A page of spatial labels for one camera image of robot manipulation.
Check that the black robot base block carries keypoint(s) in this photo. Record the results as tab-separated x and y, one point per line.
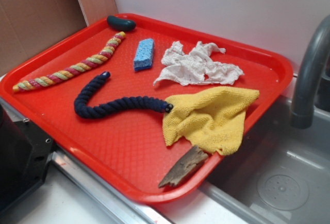
26	151

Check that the red plastic tray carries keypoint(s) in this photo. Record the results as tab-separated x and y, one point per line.
127	149

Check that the crumpled white paper towel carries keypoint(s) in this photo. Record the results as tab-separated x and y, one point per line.
197	67

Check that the blue sponge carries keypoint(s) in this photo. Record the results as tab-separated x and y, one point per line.
144	55

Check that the yellow microfibre cloth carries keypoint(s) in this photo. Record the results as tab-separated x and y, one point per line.
212	119

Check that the grey wood piece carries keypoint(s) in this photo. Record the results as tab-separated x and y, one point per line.
184	168

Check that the dark green bean-shaped object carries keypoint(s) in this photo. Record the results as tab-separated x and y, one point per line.
120	24

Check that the grey plastic sink basin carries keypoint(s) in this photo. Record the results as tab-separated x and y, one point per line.
280	174

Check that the grey faucet spout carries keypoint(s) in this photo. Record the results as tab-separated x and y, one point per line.
312	84

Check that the brown cardboard panel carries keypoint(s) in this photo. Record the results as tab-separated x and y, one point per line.
29	27

